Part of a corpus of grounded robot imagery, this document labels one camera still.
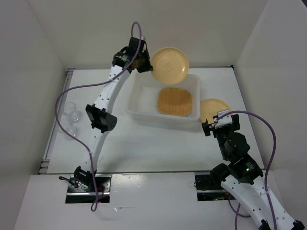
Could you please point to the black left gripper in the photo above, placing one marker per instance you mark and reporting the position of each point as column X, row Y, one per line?
column 147, row 66

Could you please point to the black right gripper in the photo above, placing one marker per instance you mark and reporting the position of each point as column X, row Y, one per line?
column 206, row 126

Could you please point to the yellow bear plate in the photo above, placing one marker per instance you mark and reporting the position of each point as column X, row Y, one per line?
column 210, row 107

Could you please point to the square woven bamboo tray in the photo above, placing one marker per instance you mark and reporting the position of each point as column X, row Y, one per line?
column 174, row 101

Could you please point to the clear plastic cup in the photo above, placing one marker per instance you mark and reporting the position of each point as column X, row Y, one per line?
column 71, row 112
column 72, row 131
column 68, row 121

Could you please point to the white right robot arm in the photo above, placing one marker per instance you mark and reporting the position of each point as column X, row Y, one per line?
column 243, row 178

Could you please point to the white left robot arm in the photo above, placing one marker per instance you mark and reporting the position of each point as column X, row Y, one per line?
column 134, row 56

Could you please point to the white plastic bin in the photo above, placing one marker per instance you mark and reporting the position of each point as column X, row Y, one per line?
column 142, row 103

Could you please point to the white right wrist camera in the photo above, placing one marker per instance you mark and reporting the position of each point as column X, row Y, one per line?
column 222, row 119

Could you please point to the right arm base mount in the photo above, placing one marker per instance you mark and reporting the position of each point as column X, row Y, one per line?
column 207, row 189

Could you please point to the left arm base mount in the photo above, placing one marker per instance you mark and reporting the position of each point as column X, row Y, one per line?
column 80, row 193

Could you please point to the metal table edge rail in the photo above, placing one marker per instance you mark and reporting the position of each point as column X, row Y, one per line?
column 45, row 161

